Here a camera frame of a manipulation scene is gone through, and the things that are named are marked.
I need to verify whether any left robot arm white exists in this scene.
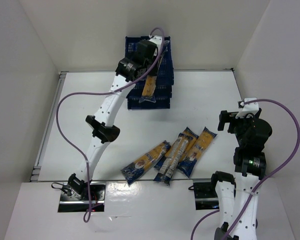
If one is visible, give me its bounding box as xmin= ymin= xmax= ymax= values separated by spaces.
xmin=68 ymin=36 xmax=165 ymax=199

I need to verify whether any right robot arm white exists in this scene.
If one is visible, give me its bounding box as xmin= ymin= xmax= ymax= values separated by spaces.
xmin=211 ymin=110 xmax=272 ymax=240

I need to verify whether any blue stacked crate shelf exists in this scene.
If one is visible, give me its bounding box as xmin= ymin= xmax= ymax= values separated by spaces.
xmin=126 ymin=43 xmax=174 ymax=110

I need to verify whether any spaghetti bag under grey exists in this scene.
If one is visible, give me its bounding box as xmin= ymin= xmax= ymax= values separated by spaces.
xmin=154 ymin=126 xmax=199 ymax=171

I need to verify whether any grey label spaghetti bag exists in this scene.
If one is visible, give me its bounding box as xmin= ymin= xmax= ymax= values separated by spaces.
xmin=153 ymin=133 xmax=193 ymax=186

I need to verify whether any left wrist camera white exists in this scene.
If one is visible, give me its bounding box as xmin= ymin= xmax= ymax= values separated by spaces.
xmin=149 ymin=35 xmax=170 ymax=58

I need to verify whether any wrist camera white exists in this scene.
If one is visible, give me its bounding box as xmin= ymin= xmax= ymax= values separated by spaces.
xmin=235 ymin=97 xmax=259 ymax=119
xmin=149 ymin=35 xmax=170 ymax=58

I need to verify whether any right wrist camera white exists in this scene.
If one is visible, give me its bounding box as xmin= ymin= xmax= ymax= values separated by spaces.
xmin=235 ymin=97 xmax=259 ymax=119

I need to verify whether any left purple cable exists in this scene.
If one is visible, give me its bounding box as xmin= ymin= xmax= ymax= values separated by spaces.
xmin=56 ymin=26 xmax=166 ymax=223

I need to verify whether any purple cable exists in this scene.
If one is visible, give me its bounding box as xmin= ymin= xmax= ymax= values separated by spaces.
xmin=191 ymin=98 xmax=300 ymax=240
xmin=56 ymin=26 xmax=166 ymax=223

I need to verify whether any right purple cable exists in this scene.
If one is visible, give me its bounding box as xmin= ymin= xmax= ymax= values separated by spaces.
xmin=191 ymin=98 xmax=300 ymax=240

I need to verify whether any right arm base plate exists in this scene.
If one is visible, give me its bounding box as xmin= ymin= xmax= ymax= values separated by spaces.
xmin=188 ymin=181 xmax=219 ymax=211

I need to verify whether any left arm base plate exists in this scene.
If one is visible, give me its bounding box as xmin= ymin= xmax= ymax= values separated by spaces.
xmin=56 ymin=181 xmax=106 ymax=213

